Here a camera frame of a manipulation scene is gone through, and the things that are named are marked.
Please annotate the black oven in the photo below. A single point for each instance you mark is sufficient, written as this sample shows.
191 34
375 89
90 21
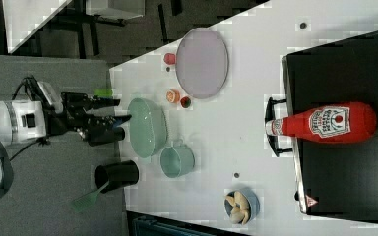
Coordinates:
335 86

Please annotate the red toy tomato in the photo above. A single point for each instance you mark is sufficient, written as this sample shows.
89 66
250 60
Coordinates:
169 58

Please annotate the lilac oval plate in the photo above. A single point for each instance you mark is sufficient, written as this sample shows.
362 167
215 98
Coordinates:
201 63

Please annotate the red green toy fruit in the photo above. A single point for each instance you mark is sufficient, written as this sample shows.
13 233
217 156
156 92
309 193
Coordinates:
185 102

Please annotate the green mug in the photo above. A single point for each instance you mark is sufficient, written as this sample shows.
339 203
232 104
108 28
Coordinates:
177 159

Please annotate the green marker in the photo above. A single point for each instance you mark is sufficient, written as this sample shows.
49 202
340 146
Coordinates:
103 92

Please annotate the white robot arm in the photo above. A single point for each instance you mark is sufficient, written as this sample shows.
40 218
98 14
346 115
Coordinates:
35 121

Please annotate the green oval bowl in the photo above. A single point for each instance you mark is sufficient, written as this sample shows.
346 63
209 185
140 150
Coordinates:
147 127

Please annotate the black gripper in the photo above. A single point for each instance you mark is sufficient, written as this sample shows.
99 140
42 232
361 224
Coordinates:
74 115

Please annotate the dark bin at table edge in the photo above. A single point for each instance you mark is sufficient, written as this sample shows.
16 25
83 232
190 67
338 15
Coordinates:
147 225

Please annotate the beige toy dumplings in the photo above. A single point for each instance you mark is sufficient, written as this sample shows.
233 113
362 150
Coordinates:
240 208

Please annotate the black oven door handle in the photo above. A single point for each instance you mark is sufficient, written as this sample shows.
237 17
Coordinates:
272 136

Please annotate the black utensil holder cup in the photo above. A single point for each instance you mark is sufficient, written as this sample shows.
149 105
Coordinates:
116 175

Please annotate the red plush ketchup bottle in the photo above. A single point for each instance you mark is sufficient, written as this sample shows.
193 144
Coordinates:
345 123

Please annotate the green spatula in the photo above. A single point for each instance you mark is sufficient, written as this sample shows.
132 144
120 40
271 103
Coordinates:
87 200

